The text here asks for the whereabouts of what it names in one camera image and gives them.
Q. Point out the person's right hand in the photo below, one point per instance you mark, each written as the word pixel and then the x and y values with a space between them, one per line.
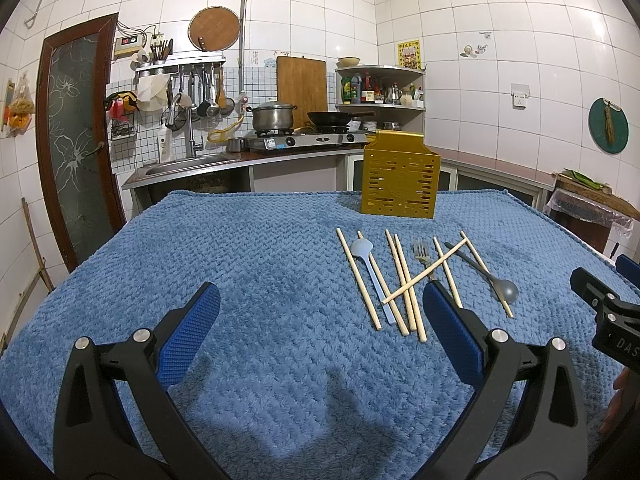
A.
pixel 619 385

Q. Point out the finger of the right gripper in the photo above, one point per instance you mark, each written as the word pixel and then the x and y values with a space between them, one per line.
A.
pixel 599 296
pixel 629 269

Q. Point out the round woven tray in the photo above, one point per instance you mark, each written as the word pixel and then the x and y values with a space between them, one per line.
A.
pixel 214 29

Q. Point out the corner wall shelf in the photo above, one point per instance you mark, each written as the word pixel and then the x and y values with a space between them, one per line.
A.
pixel 384 93

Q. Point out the steel gas stove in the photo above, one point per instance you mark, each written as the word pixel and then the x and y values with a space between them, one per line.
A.
pixel 304 140

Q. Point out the rectangular wooden cutting board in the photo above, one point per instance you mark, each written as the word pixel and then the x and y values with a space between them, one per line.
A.
pixel 302 82

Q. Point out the yellow wall calendar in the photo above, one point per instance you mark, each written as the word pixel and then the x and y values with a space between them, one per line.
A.
pixel 409 54

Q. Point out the brown glass door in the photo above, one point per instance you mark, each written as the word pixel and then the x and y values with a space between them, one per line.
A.
pixel 78 184

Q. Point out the green round wall board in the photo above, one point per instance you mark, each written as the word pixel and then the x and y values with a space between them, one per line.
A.
pixel 608 126

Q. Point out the steel sink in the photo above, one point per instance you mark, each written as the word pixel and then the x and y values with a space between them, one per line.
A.
pixel 187 164

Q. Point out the light blue plastic spoon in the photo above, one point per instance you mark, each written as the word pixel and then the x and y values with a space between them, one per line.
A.
pixel 362 248

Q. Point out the blue textured table cloth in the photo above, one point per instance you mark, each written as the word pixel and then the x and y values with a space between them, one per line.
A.
pixel 293 381

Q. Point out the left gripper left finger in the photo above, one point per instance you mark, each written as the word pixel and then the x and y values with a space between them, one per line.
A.
pixel 93 438

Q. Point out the hanging utensil rack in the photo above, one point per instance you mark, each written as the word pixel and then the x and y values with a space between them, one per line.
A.
pixel 185 89

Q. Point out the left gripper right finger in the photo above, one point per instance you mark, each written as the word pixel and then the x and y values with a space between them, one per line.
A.
pixel 526 418

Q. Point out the yellow perforated utensil holder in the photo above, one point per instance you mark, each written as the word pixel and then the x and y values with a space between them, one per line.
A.
pixel 400 176

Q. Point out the white wall socket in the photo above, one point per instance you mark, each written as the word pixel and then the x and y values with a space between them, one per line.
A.
pixel 520 94

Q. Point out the steel cooking pot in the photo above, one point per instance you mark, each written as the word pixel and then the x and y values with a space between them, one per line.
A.
pixel 272 116

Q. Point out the green-handled metal fork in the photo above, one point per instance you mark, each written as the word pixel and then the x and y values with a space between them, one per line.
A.
pixel 421 253

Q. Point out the grey metal spoon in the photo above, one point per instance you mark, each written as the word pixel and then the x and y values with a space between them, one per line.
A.
pixel 512 291

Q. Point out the black wok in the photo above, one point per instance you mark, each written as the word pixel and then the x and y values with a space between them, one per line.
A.
pixel 335 121

